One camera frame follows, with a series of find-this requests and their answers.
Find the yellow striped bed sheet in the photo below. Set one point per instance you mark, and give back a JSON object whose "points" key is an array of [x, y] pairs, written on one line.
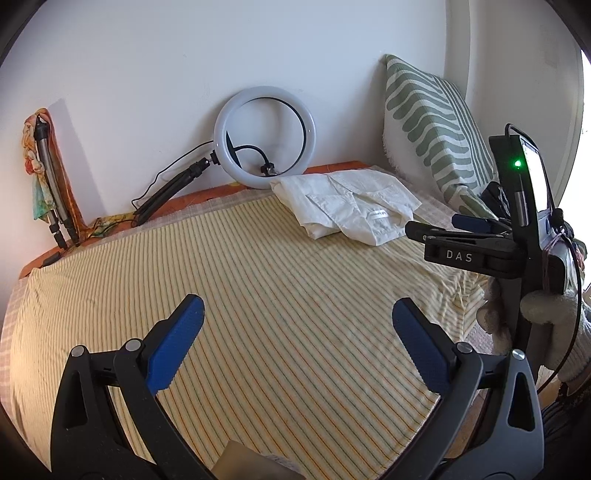
{"points": [[277, 300]]}

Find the green striped pillow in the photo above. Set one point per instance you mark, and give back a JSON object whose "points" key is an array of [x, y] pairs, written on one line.
{"points": [[429, 120]]}

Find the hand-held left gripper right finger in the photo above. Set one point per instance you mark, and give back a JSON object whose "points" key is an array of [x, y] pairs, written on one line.
{"points": [[422, 344]]}

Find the silver tripod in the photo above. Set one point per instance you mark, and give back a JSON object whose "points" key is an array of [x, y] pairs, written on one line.
{"points": [[46, 157]]}

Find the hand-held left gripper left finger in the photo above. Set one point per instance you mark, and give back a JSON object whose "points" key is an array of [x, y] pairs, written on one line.
{"points": [[178, 339]]}

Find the colourful scarf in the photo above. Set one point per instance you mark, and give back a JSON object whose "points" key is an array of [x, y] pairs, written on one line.
{"points": [[39, 198]]}

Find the white shirt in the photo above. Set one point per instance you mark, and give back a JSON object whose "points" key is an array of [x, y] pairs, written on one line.
{"points": [[351, 203]]}

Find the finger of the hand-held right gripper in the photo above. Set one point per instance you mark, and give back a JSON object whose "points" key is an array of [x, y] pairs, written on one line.
{"points": [[429, 229], [471, 222]]}

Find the orange patterned cloth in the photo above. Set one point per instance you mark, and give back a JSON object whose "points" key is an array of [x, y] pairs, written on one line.
{"points": [[64, 184]]}

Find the person's right hand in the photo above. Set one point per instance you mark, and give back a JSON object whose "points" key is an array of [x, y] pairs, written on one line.
{"points": [[565, 318]]}

